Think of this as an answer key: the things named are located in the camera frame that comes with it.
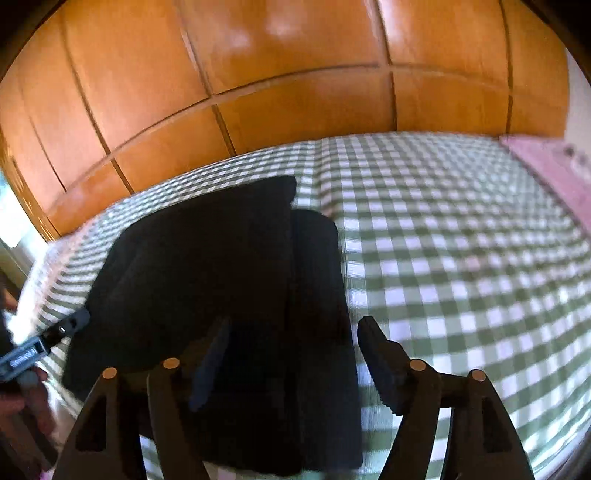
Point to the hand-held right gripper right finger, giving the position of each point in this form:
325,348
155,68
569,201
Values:
375,355

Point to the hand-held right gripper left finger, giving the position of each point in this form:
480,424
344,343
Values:
210,369

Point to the black pants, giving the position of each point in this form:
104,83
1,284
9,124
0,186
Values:
207,267

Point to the person's left hand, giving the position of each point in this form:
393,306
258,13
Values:
41,406

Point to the green checkered blanket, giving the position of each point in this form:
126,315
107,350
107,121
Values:
461,277

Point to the pink pillow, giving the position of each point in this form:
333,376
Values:
549,161

